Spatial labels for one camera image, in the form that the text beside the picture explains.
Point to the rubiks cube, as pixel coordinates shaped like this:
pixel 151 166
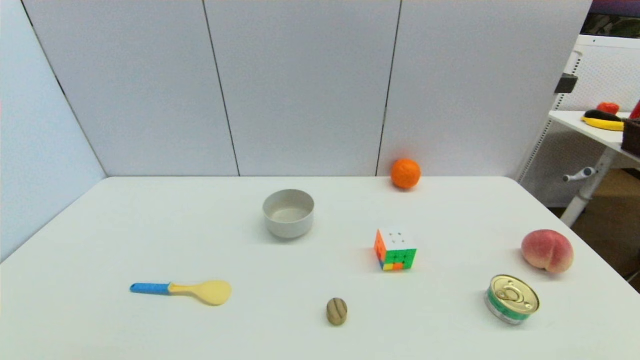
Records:
pixel 396 250

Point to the grey round bowl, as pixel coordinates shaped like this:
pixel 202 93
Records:
pixel 288 215

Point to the orange fruit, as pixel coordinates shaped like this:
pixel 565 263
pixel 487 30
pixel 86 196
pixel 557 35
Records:
pixel 405 173

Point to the small brown striped oval object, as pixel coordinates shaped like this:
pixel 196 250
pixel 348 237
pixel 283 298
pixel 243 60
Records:
pixel 337 311

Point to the green labelled tin can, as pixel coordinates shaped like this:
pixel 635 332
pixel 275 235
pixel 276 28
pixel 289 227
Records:
pixel 512 297

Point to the pink peach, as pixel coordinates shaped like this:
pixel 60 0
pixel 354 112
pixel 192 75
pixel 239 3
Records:
pixel 547 251

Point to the black clamp box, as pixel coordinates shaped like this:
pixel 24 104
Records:
pixel 566 83

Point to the white desk leg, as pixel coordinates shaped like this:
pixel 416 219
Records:
pixel 587 190

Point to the white side desk top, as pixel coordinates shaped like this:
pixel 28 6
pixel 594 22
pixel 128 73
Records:
pixel 595 131

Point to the dark eggplant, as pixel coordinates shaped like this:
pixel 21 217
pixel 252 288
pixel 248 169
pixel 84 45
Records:
pixel 602 115

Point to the yellow banana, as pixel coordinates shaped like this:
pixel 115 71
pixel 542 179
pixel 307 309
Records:
pixel 605 124

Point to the red tomato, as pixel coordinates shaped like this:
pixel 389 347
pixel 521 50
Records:
pixel 608 107

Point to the dark brown basket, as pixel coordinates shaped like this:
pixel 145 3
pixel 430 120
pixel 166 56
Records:
pixel 632 136

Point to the red object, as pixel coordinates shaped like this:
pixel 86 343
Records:
pixel 636 111

